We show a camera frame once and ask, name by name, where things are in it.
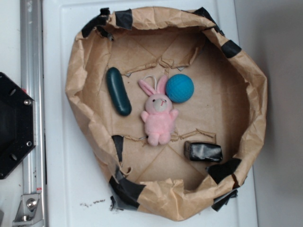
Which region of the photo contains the blue dimpled ball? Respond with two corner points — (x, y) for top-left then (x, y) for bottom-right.
(166, 74), (194, 103)

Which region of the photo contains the pink plush bunny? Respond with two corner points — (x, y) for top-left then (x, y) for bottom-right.
(138, 75), (178, 146)

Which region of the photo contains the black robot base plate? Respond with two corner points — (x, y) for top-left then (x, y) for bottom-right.
(0, 73), (36, 180)

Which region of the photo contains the white plastic tray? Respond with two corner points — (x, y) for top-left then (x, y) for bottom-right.
(42, 0), (258, 227)

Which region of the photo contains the black rectangular block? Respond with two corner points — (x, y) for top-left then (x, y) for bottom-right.
(184, 140), (223, 163)

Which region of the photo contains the metal corner bracket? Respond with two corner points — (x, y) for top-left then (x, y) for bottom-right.
(12, 193), (45, 227)

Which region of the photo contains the aluminium extrusion rail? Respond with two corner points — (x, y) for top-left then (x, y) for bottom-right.
(20, 0), (46, 194)

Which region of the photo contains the dark green plastic pickle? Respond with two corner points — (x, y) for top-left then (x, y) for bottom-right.
(106, 67), (132, 116)

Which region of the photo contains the brown paper bag bin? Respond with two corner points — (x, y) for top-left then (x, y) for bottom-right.
(65, 7), (267, 221)

